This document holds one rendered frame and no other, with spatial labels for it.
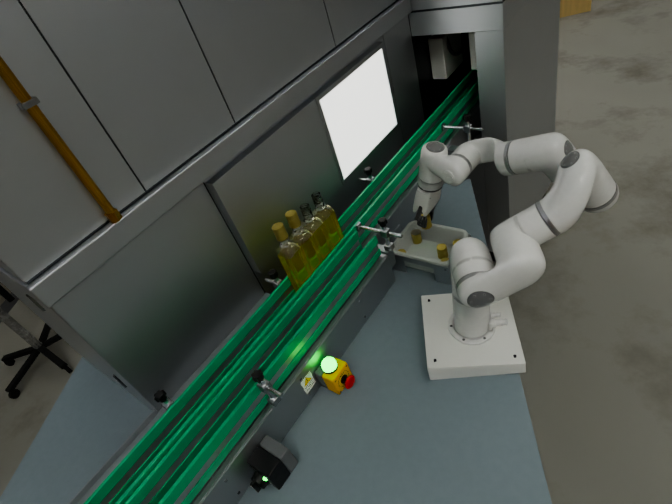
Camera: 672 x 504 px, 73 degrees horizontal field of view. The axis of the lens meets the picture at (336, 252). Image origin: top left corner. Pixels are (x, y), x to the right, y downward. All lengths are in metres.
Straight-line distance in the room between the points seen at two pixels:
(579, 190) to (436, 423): 0.65
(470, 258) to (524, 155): 0.28
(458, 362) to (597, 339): 1.16
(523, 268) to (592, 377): 1.27
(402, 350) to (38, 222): 0.97
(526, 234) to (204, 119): 0.83
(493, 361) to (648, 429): 0.98
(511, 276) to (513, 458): 0.44
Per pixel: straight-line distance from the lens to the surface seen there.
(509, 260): 1.00
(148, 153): 1.18
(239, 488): 1.29
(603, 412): 2.15
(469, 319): 1.22
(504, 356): 1.28
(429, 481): 1.19
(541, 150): 1.14
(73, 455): 1.71
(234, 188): 1.30
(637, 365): 2.29
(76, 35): 1.12
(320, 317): 1.29
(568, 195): 1.02
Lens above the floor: 1.86
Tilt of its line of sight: 39 degrees down
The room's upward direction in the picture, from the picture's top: 21 degrees counter-clockwise
